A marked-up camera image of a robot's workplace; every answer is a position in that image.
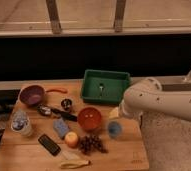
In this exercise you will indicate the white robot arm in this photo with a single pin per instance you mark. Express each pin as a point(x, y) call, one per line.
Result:
point(148, 95)

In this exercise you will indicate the small metal cup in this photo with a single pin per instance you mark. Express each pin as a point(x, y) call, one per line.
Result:
point(67, 105)

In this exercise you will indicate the blue plastic cup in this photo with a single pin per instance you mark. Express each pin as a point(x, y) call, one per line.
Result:
point(114, 129)

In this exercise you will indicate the white paper cup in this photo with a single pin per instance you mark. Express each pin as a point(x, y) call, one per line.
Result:
point(27, 131)

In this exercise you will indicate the green plastic tray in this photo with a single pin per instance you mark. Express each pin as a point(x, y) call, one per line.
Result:
point(104, 87)

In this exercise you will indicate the orange carrot toy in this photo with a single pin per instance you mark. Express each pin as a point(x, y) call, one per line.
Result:
point(61, 90)

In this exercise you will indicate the red orange bowl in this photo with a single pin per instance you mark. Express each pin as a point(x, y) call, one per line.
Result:
point(89, 119)

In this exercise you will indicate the blue sponge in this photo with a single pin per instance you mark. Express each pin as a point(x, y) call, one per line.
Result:
point(61, 127)

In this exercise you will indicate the orange apple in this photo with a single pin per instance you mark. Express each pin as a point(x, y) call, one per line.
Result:
point(71, 139)

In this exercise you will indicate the purple grape bunch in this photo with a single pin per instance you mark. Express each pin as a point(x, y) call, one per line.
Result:
point(91, 142)

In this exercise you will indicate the wooden cutting board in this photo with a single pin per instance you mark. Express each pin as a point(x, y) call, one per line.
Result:
point(125, 153)

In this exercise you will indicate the purple bowl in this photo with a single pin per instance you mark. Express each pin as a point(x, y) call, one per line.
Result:
point(32, 95)

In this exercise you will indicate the clear plastic piece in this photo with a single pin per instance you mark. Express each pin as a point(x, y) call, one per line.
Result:
point(70, 155)

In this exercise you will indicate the black remote control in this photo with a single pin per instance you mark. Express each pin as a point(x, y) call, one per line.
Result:
point(52, 147)

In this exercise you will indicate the yellow banana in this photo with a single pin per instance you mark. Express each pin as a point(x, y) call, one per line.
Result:
point(72, 164)

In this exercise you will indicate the black handled metal spoon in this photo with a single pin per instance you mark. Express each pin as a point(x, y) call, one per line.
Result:
point(45, 110)

